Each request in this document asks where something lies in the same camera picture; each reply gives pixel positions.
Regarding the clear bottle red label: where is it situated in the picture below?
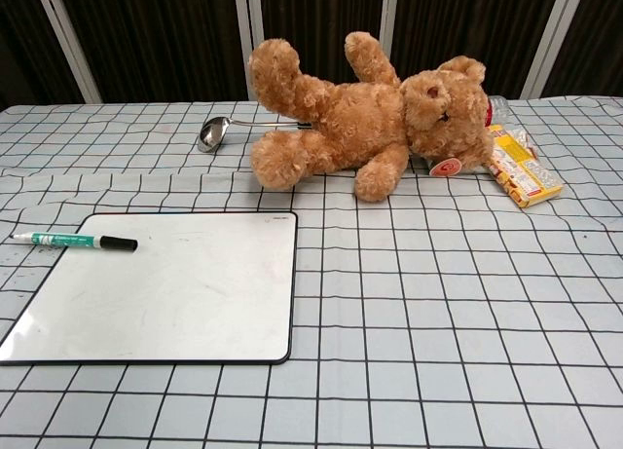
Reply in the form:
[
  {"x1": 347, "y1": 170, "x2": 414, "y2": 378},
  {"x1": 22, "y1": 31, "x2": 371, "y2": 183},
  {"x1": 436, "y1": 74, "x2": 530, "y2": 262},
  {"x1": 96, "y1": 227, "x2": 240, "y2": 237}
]
[{"x1": 486, "y1": 95, "x2": 517, "y2": 127}]

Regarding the green whiteboard marker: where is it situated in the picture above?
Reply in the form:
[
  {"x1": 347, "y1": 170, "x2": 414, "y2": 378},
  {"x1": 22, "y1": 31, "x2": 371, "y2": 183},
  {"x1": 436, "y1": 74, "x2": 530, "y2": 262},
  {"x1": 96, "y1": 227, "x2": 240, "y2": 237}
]
[{"x1": 10, "y1": 231, "x2": 139, "y2": 252}]

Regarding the white black-grid tablecloth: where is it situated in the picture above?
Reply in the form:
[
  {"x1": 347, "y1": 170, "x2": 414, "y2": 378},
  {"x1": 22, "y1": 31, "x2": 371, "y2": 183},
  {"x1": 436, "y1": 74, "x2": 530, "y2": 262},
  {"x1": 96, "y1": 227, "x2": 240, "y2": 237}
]
[{"x1": 0, "y1": 95, "x2": 623, "y2": 449}]

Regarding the white dry-erase board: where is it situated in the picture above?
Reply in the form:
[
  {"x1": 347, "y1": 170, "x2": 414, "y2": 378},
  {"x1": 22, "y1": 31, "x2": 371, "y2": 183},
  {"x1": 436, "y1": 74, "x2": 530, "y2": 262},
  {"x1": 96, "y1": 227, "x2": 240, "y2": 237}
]
[{"x1": 0, "y1": 211, "x2": 299, "y2": 366}]

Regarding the yellow snack package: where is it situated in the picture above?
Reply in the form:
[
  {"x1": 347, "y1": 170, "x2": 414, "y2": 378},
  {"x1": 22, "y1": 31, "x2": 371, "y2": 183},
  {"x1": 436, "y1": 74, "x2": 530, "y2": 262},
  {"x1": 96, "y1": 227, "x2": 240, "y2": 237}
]
[{"x1": 479, "y1": 124, "x2": 565, "y2": 209}]

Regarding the white partition post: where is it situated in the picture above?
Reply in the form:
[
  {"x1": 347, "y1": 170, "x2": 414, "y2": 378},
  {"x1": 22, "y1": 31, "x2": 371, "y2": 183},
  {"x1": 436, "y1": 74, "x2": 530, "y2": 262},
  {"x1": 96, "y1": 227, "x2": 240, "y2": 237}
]
[
  {"x1": 31, "y1": 0, "x2": 102, "y2": 104},
  {"x1": 379, "y1": 0, "x2": 416, "y2": 88},
  {"x1": 232, "y1": 0, "x2": 265, "y2": 102},
  {"x1": 523, "y1": 0, "x2": 588, "y2": 99}
]

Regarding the stainless steel ladle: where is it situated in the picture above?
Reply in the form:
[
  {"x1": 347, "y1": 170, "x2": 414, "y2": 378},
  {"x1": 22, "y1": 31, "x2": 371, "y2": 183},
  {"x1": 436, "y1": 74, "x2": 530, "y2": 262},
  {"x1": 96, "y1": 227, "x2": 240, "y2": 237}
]
[{"x1": 197, "y1": 116, "x2": 312, "y2": 154}]

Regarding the brown plush teddy bear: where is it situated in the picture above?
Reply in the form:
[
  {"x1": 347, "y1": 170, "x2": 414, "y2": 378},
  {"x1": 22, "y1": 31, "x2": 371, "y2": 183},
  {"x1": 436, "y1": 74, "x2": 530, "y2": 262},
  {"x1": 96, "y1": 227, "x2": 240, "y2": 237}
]
[{"x1": 247, "y1": 30, "x2": 495, "y2": 204}]

